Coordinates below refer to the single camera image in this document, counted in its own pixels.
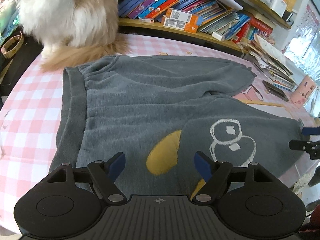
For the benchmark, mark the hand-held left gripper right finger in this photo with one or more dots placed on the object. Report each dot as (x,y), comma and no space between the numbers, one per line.
(201,166)

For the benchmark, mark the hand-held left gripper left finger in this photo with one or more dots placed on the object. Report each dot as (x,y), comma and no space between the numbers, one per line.
(117,165)

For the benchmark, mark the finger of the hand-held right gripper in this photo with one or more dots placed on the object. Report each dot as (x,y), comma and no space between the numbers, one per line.
(311,131)
(305,145)

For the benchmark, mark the grey sweatshirt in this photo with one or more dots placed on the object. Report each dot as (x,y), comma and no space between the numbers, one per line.
(150,100)

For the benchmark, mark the grey fluffy trim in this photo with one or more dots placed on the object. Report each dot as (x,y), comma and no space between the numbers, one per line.
(302,182)

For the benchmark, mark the pink cup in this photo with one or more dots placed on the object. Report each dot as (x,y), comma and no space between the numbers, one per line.
(303,92)

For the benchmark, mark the black smartphone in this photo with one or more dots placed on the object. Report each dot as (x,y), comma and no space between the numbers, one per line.
(275,91)

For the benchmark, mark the pile of notebooks and papers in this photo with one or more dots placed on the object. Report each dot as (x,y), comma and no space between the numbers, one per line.
(270,62)

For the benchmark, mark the silver foil window cover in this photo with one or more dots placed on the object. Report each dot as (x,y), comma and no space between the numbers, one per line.
(300,50)

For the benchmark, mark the small black device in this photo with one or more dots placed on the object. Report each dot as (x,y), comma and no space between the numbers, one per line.
(289,16)

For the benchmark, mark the white charger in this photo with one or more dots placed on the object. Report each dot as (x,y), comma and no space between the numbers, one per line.
(218,36)

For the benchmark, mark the white storage box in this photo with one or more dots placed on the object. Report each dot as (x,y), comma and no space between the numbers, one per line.
(277,1)

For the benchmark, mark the wooden bookshelf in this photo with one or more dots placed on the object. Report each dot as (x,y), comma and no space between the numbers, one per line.
(155,28)

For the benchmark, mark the small white flat box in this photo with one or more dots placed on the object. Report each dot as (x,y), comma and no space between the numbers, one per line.
(146,20)

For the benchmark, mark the long-haired cream cat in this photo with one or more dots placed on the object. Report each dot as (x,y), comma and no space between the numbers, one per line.
(65,12)

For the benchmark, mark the row of books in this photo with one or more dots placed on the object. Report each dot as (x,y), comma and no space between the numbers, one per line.
(190,2)

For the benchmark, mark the alphabet wall poster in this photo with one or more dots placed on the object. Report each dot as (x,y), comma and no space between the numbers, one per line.
(307,13)

